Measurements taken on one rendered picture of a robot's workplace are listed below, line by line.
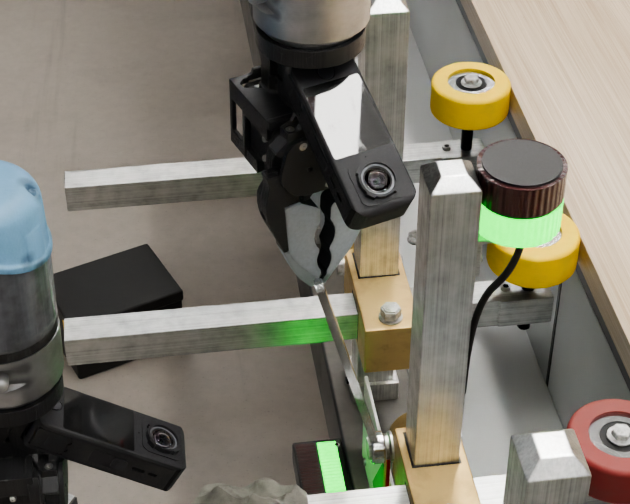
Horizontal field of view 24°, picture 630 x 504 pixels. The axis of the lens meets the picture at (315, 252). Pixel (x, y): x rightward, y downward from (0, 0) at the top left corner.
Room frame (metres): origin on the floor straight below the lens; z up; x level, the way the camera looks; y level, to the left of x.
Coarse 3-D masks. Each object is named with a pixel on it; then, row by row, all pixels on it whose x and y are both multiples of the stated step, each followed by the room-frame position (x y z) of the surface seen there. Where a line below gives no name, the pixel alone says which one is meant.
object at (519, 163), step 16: (496, 144) 0.81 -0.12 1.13; (512, 144) 0.81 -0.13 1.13; (528, 144) 0.81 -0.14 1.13; (496, 160) 0.79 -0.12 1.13; (512, 160) 0.79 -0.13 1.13; (528, 160) 0.79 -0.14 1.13; (544, 160) 0.79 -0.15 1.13; (560, 160) 0.79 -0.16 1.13; (496, 176) 0.77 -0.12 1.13; (512, 176) 0.77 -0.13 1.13; (528, 176) 0.77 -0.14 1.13; (544, 176) 0.77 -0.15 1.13; (480, 240) 0.77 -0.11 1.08; (480, 256) 0.77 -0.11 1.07; (512, 256) 0.79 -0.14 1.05; (496, 288) 0.79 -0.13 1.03; (480, 304) 0.79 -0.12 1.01
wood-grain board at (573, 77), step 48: (480, 0) 1.44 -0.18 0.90; (528, 0) 1.44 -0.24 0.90; (576, 0) 1.44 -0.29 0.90; (624, 0) 1.44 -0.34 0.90; (528, 48) 1.33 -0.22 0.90; (576, 48) 1.33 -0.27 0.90; (624, 48) 1.33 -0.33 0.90; (528, 96) 1.24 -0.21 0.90; (576, 96) 1.24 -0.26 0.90; (624, 96) 1.24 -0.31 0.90; (576, 144) 1.15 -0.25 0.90; (624, 144) 1.15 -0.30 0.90; (576, 192) 1.07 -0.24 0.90; (624, 192) 1.07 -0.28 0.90; (624, 240) 1.00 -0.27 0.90; (624, 288) 0.94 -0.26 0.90; (624, 336) 0.88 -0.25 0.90
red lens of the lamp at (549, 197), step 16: (544, 144) 0.81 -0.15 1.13; (480, 160) 0.79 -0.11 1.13; (480, 176) 0.78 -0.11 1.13; (560, 176) 0.78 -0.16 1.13; (496, 192) 0.77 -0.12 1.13; (512, 192) 0.76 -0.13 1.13; (528, 192) 0.76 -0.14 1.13; (544, 192) 0.76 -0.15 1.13; (560, 192) 0.77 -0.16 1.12; (496, 208) 0.77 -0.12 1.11; (512, 208) 0.76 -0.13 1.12; (528, 208) 0.76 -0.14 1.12; (544, 208) 0.76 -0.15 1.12
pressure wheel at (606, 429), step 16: (608, 400) 0.80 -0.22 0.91; (624, 400) 0.80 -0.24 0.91; (576, 416) 0.78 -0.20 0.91; (592, 416) 0.78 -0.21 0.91; (608, 416) 0.78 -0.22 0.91; (624, 416) 0.78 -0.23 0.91; (576, 432) 0.76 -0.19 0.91; (592, 432) 0.77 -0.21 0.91; (608, 432) 0.76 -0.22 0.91; (624, 432) 0.76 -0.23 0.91; (592, 448) 0.75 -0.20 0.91; (608, 448) 0.75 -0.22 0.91; (624, 448) 0.75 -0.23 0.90; (592, 464) 0.73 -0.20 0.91; (608, 464) 0.73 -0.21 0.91; (624, 464) 0.73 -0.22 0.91; (592, 480) 0.73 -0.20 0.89; (608, 480) 0.72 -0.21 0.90; (624, 480) 0.72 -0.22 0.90; (592, 496) 0.73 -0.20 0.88; (608, 496) 0.72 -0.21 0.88; (624, 496) 0.72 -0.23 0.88
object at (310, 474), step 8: (296, 448) 0.94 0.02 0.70; (304, 448) 0.94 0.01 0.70; (312, 448) 0.94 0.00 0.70; (304, 456) 0.93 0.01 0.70; (312, 456) 0.93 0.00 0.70; (304, 464) 0.92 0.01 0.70; (312, 464) 0.92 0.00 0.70; (304, 472) 0.91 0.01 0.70; (312, 472) 0.91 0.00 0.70; (304, 480) 0.90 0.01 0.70; (312, 480) 0.90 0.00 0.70; (320, 480) 0.90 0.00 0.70; (304, 488) 0.90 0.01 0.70; (312, 488) 0.90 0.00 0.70; (320, 488) 0.90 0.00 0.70
